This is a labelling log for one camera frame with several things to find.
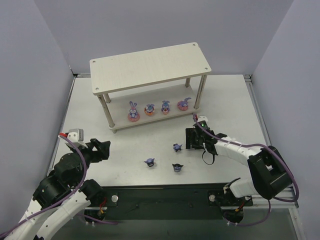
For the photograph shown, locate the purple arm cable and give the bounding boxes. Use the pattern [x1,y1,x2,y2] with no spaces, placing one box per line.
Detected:
[0,136,88,238]
[192,113,300,227]

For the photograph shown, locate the bunny holding strawberry cake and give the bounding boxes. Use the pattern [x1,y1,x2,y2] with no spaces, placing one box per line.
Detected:
[161,100,170,115]

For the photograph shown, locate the aluminium frame rail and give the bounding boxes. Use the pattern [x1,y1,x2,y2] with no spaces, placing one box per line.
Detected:
[243,74,320,240]

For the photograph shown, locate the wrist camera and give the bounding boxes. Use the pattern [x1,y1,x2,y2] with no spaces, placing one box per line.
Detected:
[58,128,87,148]
[192,114,208,128]

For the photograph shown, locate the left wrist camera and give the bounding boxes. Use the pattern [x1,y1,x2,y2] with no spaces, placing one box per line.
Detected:
[58,128,87,148]

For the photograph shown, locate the purple bunny black bow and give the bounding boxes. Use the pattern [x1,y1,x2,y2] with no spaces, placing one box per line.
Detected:
[173,143,182,152]

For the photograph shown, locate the sitting bunny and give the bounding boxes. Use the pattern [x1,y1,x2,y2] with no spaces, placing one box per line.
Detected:
[127,101,140,122]

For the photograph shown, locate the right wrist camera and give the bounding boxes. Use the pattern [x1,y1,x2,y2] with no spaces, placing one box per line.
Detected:
[192,114,208,128]

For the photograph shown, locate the white two-tier shelf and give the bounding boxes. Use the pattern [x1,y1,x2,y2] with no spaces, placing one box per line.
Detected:
[89,42,212,133]

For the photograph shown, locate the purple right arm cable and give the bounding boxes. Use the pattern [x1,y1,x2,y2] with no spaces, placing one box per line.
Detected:
[192,113,300,227]

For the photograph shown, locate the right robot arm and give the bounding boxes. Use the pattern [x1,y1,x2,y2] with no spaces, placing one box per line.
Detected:
[185,121,293,203]

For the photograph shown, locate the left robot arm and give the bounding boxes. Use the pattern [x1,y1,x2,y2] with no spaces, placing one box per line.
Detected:
[0,137,111,240]

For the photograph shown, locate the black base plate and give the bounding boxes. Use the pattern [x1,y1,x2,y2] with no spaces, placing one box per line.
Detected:
[79,183,253,222]

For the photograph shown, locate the black-hat striped bunny toy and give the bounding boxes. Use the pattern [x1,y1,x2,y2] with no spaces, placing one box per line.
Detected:
[172,163,183,173]

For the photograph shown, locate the purple bunny with sunglasses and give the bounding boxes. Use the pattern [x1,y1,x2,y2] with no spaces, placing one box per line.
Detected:
[144,158,156,168]

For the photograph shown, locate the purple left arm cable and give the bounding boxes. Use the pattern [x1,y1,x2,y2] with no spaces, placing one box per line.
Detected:
[0,136,88,238]

